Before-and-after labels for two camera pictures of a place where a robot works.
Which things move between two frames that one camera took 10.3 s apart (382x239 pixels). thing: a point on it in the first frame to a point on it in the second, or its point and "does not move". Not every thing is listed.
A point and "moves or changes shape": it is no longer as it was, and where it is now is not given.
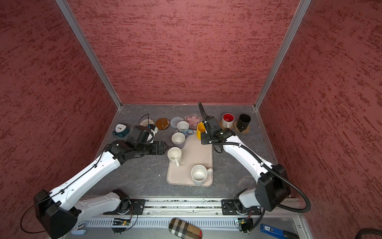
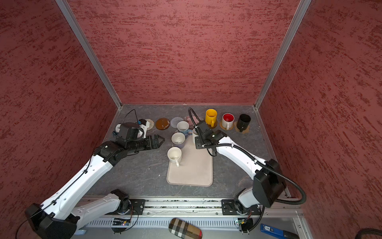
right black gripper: x=204 y=140 to x=199 y=145
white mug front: x=199 y=174 to x=193 y=136
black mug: x=243 y=122 does not move
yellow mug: x=200 y=128 moves or changes shape
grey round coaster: x=174 y=120 does not move
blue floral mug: x=183 y=126 does not move
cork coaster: x=244 y=132 does not move
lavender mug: x=178 y=139 does not move
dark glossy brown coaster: x=162 y=123 does not move
